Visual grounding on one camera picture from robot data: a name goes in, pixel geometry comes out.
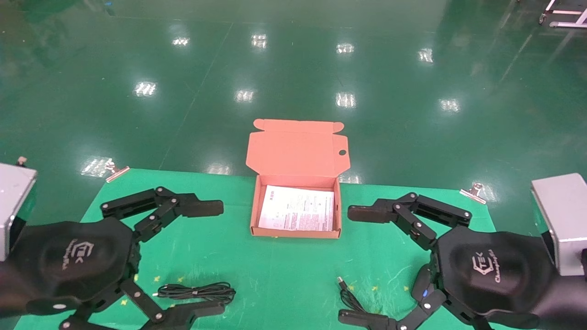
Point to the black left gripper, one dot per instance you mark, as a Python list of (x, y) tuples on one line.
[(73, 256)]

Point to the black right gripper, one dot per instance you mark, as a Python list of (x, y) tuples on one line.
[(495, 270)]

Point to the orange cardboard box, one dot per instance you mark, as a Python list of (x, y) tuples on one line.
[(298, 156)]

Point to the silver binder clip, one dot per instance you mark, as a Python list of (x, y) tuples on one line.
[(474, 192), (117, 172)]

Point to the green table mat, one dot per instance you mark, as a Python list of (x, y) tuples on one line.
[(284, 275)]

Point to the white printed instruction sheet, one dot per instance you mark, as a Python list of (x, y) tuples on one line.
[(298, 208)]

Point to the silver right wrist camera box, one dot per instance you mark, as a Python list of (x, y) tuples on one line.
[(566, 215)]

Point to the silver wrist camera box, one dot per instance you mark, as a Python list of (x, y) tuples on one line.
[(13, 201), (566, 215)]

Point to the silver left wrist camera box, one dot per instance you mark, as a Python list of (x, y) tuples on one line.
[(13, 201)]

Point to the white metal cart frame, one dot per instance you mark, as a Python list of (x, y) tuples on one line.
[(566, 18)]

